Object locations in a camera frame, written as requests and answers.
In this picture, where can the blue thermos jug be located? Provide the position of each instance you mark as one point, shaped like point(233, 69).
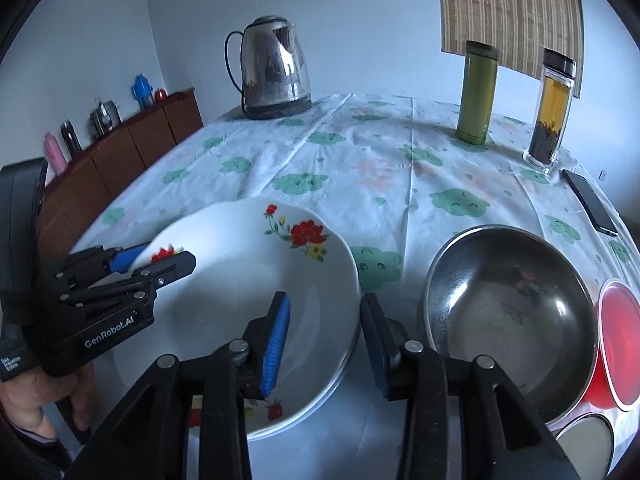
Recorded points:
point(141, 91)

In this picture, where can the white tablecloth with green clouds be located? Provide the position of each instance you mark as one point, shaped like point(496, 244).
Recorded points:
point(400, 185)

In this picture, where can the bamboo window blind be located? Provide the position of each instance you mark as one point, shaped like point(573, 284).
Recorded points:
point(510, 10)

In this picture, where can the red plastic bowl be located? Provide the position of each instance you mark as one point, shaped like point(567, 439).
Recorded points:
point(620, 350)

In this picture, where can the white floral enamel bowl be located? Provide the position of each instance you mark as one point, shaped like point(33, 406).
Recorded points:
point(585, 445)

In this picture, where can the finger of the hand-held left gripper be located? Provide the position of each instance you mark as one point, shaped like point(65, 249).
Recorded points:
point(165, 267)
point(125, 258)

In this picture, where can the brown wooden sideboard cabinet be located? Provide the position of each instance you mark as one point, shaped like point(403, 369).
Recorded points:
point(125, 160)

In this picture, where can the green thermos flask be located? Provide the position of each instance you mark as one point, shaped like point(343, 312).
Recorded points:
point(477, 95)

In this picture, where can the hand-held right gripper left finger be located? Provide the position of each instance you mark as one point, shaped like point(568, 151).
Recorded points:
point(277, 340)

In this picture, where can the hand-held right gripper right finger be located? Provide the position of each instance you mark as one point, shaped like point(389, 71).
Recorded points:
point(379, 365)

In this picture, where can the small red ornament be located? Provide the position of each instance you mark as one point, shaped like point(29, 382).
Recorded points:
point(160, 95)

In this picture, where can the person's left hand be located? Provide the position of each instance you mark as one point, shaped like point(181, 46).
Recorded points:
point(40, 395)

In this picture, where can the black thermos bottle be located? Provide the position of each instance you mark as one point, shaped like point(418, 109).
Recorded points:
point(71, 137)

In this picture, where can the pink thermos bottle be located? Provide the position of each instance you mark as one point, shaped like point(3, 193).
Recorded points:
point(55, 155)

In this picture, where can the steel cooking pot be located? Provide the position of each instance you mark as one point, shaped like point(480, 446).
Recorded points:
point(105, 120)

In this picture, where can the stainless steel electric kettle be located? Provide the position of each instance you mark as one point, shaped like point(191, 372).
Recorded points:
point(272, 70)

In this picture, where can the white plate with red flowers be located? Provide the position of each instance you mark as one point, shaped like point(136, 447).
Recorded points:
point(235, 285)

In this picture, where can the glass tea bottle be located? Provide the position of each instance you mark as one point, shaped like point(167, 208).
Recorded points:
point(550, 105)

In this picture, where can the black smartphone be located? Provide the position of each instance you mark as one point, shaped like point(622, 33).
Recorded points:
point(590, 200)

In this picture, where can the stainless steel bowl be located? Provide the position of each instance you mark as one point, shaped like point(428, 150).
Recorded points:
point(510, 310)

